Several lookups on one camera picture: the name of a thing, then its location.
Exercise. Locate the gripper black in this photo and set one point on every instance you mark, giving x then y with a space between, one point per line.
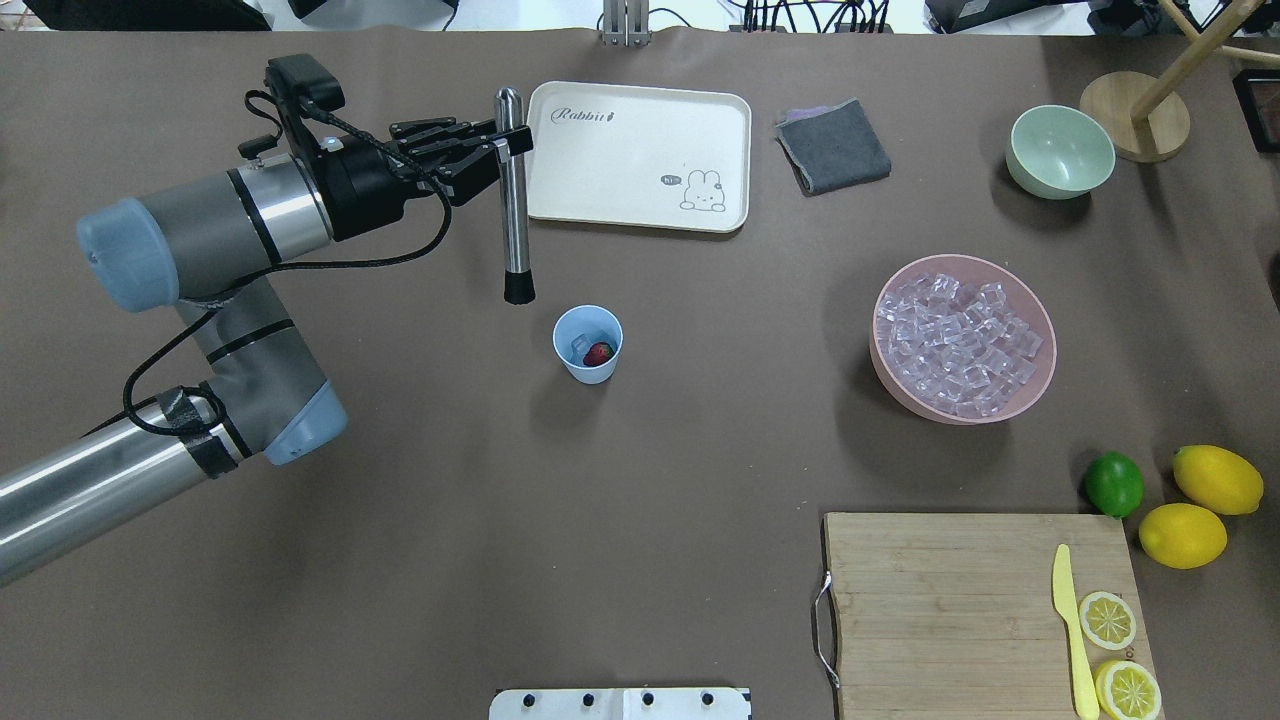
356 190

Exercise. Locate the steel muddler black tip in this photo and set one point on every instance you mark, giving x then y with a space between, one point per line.
519 288

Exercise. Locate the red strawberry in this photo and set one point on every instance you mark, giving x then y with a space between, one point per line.
598 354

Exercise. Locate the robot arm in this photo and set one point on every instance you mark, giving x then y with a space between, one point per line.
238 380

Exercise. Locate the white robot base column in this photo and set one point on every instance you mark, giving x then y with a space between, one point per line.
623 703

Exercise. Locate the light blue plastic cup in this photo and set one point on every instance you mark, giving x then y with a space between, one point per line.
576 330

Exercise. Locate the pink bowl of ice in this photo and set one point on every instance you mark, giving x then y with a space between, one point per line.
962 341

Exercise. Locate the cream rabbit tray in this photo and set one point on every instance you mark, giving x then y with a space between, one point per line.
651 157

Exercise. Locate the grey folded cloth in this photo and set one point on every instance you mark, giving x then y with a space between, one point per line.
832 147

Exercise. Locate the mint green bowl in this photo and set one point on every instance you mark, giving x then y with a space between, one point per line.
1058 153

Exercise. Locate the bamboo cutting board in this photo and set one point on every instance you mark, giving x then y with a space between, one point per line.
949 615

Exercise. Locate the green lime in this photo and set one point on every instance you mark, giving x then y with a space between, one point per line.
1114 485

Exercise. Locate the lemon slice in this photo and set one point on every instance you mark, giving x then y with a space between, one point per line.
1128 690
1108 621

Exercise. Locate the dark wooden glass tray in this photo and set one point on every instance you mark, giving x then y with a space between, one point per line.
1257 91

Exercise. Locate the yellow lemon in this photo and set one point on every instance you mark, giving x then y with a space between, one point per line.
1218 479
1182 535

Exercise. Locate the yellow plastic knife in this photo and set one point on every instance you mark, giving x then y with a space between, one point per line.
1083 696

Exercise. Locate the aluminium frame post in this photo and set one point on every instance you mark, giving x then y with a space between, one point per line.
625 23

